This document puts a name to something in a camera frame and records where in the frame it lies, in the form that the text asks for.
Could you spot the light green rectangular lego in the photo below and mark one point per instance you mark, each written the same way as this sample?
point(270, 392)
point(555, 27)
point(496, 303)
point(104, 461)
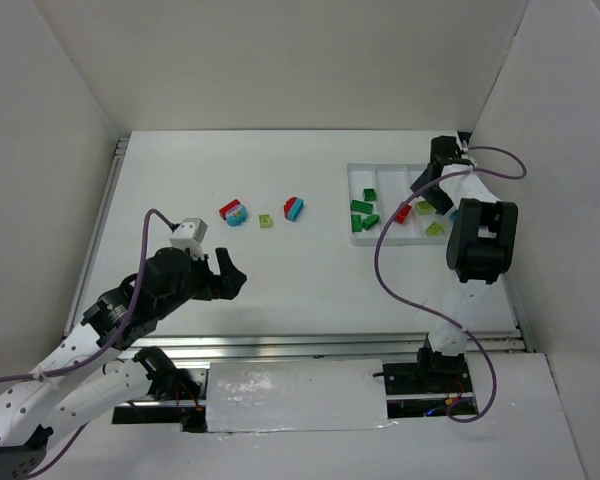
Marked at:
point(424, 208)

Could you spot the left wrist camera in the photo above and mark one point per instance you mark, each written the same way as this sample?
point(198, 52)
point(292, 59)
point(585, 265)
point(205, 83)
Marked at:
point(188, 237)

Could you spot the red lego with blue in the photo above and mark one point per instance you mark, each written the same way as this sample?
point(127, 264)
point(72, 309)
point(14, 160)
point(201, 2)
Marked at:
point(234, 213)

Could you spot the aluminium rail frame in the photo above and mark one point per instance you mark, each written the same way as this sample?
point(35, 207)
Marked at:
point(309, 291)

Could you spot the white taped cover plate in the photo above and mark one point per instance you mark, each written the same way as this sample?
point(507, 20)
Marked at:
point(314, 395)

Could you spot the small green square lego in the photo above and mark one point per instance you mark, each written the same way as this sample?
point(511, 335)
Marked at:
point(369, 195)

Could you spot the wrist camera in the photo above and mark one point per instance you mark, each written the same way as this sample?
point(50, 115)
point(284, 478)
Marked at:
point(188, 237)
point(466, 152)

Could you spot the red and blue lego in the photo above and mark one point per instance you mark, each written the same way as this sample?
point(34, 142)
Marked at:
point(292, 208)

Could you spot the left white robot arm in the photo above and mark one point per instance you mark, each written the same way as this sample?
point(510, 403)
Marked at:
point(42, 407)

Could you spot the long green lego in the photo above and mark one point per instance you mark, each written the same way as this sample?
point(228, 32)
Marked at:
point(361, 207)

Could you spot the red flower lego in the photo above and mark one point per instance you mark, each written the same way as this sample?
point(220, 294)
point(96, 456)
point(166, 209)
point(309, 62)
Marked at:
point(402, 216)

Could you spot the white divided tray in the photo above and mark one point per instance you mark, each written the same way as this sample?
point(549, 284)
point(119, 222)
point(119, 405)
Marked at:
point(392, 183)

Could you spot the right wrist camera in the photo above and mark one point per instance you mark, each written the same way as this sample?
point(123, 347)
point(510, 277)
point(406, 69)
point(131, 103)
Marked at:
point(466, 152)

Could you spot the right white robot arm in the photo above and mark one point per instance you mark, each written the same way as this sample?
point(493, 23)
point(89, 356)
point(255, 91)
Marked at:
point(479, 250)

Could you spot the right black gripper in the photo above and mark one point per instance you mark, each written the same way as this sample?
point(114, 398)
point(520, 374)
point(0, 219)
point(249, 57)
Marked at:
point(438, 168)

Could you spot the light green small lego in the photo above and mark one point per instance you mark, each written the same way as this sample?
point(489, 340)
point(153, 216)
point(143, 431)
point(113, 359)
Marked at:
point(265, 221)

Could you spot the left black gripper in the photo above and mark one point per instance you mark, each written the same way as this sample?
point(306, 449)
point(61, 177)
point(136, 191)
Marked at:
point(212, 282)

